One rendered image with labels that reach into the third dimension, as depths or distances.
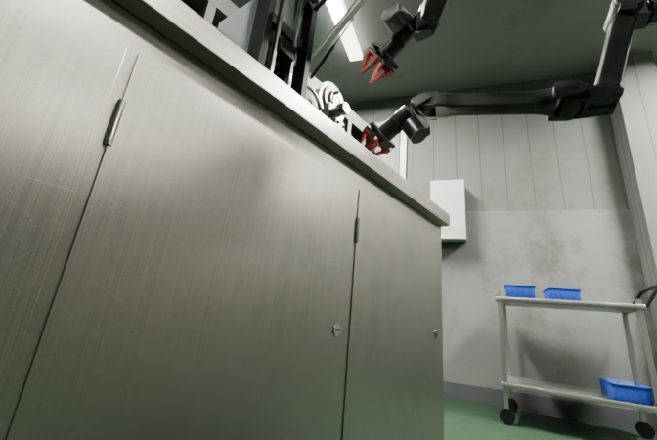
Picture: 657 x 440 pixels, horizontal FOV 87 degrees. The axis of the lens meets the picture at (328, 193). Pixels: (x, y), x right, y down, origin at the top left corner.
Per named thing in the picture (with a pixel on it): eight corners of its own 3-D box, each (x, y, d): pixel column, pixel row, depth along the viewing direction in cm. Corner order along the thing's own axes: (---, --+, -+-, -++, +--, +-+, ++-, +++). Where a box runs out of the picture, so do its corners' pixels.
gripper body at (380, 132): (391, 151, 114) (410, 135, 111) (375, 137, 106) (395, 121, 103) (382, 138, 117) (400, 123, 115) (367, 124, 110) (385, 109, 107)
